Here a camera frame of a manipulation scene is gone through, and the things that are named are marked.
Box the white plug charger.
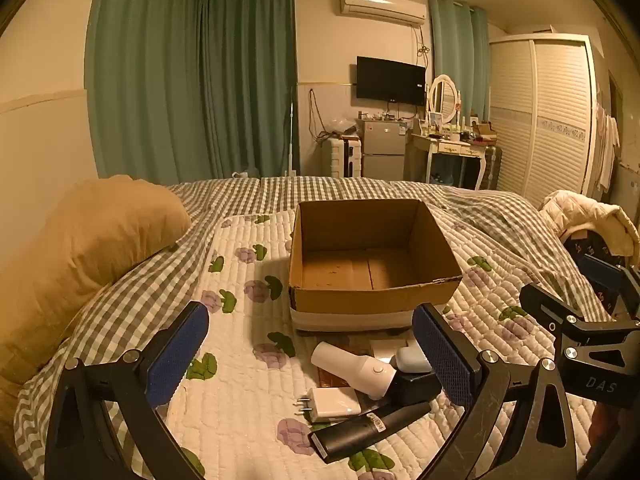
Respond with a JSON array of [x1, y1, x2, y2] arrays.
[[295, 386, 362, 423]]

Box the black remote control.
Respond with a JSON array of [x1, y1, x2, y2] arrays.
[[309, 401, 434, 464]]

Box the light green curtain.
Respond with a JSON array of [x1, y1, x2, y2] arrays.
[[427, 0, 493, 126]]

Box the light blue case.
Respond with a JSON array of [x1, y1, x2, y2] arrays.
[[394, 347, 434, 374]]

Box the small grey fridge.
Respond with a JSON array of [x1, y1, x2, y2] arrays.
[[356, 119, 407, 180]]

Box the white upright pole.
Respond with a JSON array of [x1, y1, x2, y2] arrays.
[[286, 87, 298, 178]]

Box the small black box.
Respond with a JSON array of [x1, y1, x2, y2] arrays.
[[387, 371, 444, 406]]

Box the hanging white towels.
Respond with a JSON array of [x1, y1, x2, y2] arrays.
[[594, 102, 622, 192]]

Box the white oval mirror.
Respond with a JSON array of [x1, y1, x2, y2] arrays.
[[427, 74, 460, 126]]

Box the brown suitcase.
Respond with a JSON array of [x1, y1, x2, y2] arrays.
[[479, 142, 504, 191]]

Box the dark patterned bag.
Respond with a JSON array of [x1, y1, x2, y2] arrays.
[[559, 227, 622, 311]]

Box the white box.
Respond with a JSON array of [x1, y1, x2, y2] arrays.
[[369, 337, 412, 364]]

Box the white suitcase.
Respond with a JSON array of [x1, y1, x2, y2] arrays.
[[322, 136, 364, 179]]

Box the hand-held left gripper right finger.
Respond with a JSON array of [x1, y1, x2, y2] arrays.
[[412, 302, 591, 480]]

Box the white floral quilted blanket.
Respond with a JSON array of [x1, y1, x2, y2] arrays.
[[164, 209, 617, 480]]

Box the tan pillow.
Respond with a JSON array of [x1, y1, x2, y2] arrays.
[[0, 175, 192, 411]]

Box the black wall television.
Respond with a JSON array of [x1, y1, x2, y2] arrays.
[[356, 56, 427, 107]]

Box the white puffer jacket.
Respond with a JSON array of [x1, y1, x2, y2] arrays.
[[537, 190, 640, 262]]

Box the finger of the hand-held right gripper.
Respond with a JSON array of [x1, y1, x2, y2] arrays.
[[574, 253, 640, 322], [519, 283, 587, 334]]

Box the white louvred wardrobe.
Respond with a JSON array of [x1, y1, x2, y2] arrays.
[[487, 34, 609, 209]]

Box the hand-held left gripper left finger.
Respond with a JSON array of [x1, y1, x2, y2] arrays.
[[44, 301, 211, 480]]

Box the white air conditioner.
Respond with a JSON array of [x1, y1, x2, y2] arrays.
[[340, 0, 429, 27]]

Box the person's right hand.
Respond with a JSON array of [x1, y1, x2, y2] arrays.
[[587, 402, 619, 454]]

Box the white dressing table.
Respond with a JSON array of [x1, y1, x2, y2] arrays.
[[405, 129, 493, 192]]

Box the hanging wall cables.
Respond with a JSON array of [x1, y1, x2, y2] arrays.
[[307, 88, 326, 147]]

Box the dark green curtain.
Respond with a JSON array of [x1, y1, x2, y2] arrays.
[[86, 0, 301, 187]]

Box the white bottle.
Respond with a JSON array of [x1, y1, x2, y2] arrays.
[[311, 341, 399, 401]]

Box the clear plastic bag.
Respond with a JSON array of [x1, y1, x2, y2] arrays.
[[325, 116, 358, 137]]

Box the red patterned box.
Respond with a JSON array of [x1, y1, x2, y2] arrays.
[[316, 366, 354, 391]]

